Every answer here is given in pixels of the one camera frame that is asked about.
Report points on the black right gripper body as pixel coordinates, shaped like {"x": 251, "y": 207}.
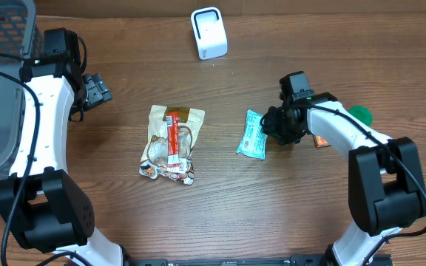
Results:
{"x": 279, "y": 124}

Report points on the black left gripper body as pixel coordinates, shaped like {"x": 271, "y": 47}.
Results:
{"x": 97, "y": 91}

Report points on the orange small box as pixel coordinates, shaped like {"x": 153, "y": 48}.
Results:
{"x": 320, "y": 142}

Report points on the teal tissue pack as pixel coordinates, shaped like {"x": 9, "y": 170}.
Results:
{"x": 253, "y": 143}

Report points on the green lid jar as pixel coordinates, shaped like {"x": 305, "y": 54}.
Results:
{"x": 362, "y": 114}

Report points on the brown snack bag red label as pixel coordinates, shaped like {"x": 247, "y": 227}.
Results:
{"x": 172, "y": 134}

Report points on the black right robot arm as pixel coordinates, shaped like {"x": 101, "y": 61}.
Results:
{"x": 386, "y": 187}

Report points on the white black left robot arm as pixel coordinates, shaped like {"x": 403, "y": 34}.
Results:
{"x": 42, "y": 206}

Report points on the white barcode scanner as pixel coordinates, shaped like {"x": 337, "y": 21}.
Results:
{"x": 209, "y": 32}

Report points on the grey plastic mesh basket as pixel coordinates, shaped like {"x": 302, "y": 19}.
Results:
{"x": 19, "y": 38}

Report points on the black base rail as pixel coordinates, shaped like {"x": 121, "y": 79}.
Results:
{"x": 231, "y": 261}

